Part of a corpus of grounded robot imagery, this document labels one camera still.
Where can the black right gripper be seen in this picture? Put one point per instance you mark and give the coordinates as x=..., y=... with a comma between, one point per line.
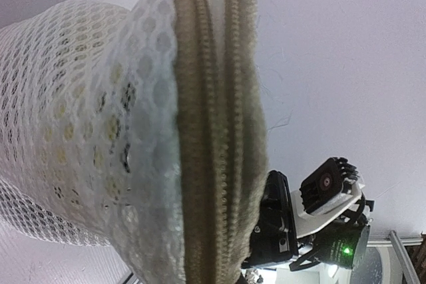
x=273, y=240

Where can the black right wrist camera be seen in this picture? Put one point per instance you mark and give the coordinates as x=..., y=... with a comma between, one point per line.
x=325, y=194

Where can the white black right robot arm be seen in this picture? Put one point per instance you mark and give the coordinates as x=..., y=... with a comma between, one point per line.
x=343, y=242

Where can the white mesh laundry bag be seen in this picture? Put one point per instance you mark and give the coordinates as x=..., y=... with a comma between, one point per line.
x=141, y=129

